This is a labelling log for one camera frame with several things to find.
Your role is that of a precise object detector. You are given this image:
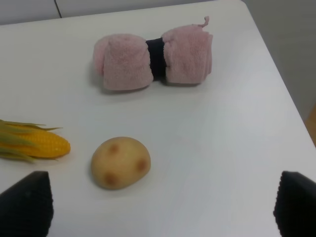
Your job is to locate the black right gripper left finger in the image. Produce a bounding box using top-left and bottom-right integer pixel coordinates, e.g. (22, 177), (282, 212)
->
(0, 171), (54, 237)

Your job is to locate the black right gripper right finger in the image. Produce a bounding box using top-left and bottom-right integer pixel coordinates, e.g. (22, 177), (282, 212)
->
(273, 171), (316, 237)

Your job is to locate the toy corn cob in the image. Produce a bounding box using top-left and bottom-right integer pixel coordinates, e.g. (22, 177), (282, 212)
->
(0, 120), (71, 162)

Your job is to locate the toy potato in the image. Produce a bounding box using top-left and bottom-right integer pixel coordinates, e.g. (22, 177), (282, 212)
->
(90, 137), (151, 190)

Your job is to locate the pink rolled towel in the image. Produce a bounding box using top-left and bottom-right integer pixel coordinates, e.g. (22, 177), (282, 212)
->
(93, 16), (213, 91)

